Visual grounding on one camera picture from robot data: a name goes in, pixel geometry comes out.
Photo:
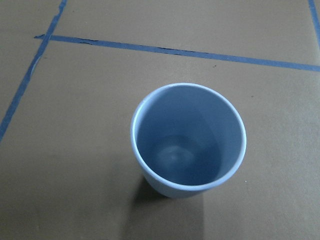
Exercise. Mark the blue-grey plastic cup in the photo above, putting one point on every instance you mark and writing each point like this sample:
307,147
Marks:
187,139

